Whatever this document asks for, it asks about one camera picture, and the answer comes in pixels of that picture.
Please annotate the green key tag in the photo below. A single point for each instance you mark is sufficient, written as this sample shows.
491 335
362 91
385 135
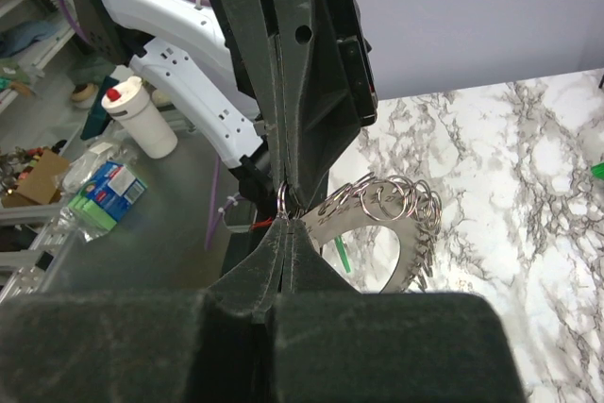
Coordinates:
342 249

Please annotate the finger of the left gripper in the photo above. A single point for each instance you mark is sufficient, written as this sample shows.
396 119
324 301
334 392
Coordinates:
321 118
252 33

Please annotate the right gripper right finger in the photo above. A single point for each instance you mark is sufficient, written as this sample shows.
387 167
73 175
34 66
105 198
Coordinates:
344 346

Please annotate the brown cardboard box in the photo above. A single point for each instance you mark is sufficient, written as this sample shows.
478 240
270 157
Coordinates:
41 185

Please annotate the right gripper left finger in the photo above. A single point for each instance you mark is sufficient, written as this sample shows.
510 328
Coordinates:
147 346

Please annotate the green white snack bag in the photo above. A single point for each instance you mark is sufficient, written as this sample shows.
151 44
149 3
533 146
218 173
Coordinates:
598 171

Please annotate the white spray can red nozzle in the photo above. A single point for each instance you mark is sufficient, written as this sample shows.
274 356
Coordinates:
131 106

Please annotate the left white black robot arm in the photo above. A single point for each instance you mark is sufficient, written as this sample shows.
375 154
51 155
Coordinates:
179 47

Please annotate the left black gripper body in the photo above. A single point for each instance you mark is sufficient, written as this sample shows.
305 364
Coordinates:
345 16

